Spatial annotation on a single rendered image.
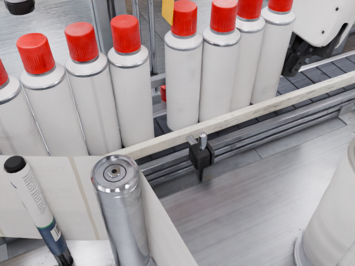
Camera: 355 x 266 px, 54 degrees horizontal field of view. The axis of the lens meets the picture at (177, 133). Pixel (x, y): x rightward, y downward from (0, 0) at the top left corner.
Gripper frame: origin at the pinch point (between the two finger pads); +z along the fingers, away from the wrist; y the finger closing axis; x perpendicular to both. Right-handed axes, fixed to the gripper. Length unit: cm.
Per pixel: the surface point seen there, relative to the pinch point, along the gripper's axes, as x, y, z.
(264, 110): -6.0, 4.5, 6.1
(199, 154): -20.0, 9.3, 9.8
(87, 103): -34.0, 1.5, 6.8
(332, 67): 15.1, -2.3, 1.3
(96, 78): -33.6, 1.8, 2.8
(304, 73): 9.2, -3.3, 3.4
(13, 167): -44.3, 15.2, 2.9
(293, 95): -0.9, 4.2, 3.4
